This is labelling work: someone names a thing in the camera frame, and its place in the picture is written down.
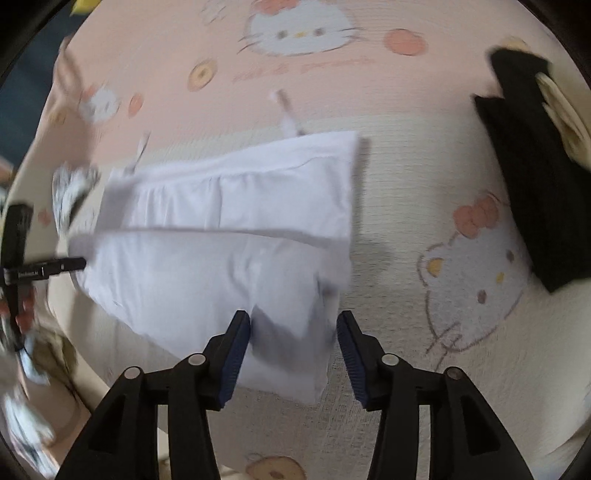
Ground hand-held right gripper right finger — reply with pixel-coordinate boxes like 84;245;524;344
337;310;539;480

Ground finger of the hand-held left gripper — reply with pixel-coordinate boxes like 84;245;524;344
41;258;88;278

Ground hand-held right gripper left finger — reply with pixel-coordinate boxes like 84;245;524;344
54;310;251;480

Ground white shirt with navy trim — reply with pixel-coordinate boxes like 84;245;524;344
69;90;364;407

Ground small white blue-patterned cloth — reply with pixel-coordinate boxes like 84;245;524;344
51;166;101;232

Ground patterned pajama pants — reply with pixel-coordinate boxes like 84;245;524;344
0;323;78;476

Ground dark blue curtain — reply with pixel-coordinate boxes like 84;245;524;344
0;0;80;158

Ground pink cream printed blanket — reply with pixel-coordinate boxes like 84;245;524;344
0;0;591;480

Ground black folded garment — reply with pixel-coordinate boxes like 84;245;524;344
471;46;591;295

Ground cream cloth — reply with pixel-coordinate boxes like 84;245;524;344
502;37;591;161

